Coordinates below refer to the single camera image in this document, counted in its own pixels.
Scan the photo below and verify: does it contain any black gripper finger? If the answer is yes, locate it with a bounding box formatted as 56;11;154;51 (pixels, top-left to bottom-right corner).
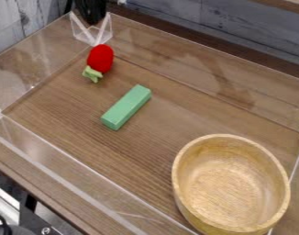
75;0;107;25

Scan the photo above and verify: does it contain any red plush strawberry toy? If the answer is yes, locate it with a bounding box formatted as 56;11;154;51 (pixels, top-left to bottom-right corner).
83;44;114;84

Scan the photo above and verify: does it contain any black cable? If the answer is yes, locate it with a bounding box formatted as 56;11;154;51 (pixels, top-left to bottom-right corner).
0;211;12;235

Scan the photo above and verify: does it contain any green rectangular block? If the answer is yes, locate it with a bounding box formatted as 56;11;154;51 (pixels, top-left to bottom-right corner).
100;84;152;130

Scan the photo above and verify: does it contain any clear acrylic corner bracket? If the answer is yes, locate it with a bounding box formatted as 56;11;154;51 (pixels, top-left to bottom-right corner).
69;12;112;47

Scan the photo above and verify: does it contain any wooden bowl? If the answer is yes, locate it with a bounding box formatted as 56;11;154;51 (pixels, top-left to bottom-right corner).
172;134;291;235

